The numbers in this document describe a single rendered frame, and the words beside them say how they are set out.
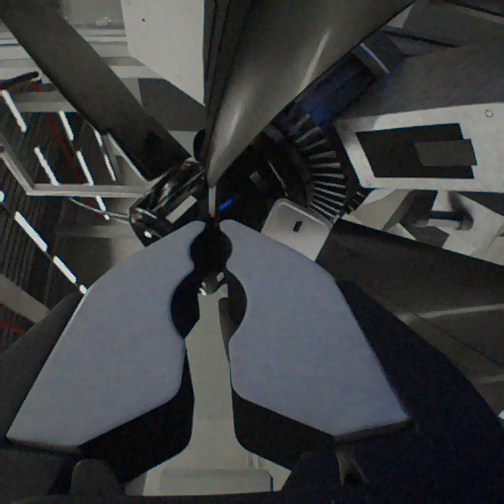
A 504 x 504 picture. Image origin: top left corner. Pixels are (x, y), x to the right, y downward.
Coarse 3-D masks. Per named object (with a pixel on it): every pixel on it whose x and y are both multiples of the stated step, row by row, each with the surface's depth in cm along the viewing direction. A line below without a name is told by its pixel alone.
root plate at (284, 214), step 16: (272, 208) 37; (288, 208) 37; (304, 208) 36; (272, 224) 37; (288, 224) 37; (304, 224) 36; (320, 224) 35; (288, 240) 37; (304, 240) 36; (320, 240) 35
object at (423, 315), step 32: (352, 224) 33; (320, 256) 34; (352, 256) 32; (384, 256) 31; (416, 256) 30; (448, 256) 28; (384, 288) 31; (416, 288) 30; (448, 288) 28; (480, 288) 27; (416, 320) 30; (448, 320) 28; (480, 320) 27; (448, 352) 28; (480, 352) 27; (480, 384) 27
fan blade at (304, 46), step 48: (240, 0) 14; (288, 0) 11; (336, 0) 9; (384, 0) 8; (240, 48) 15; (288, 48) 12; (336, 48) 10; (240, 96) 16; (288, 96) 13; (240, 144) 18
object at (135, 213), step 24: (264, 144) 36; (192, 168) 37; (240, 168) 38; (264, 168) 37; (288, 168) 37; (168, 192) 35; (192, 192) 35; (240, 192) 36; (264, 192) 39; (288, 192) 38; (144, 216) 34; (192, 216) 34; (240, 216) 36; (264, 216) 41; (144, 240) 42; (216, 264) 35; (216, 288) 38
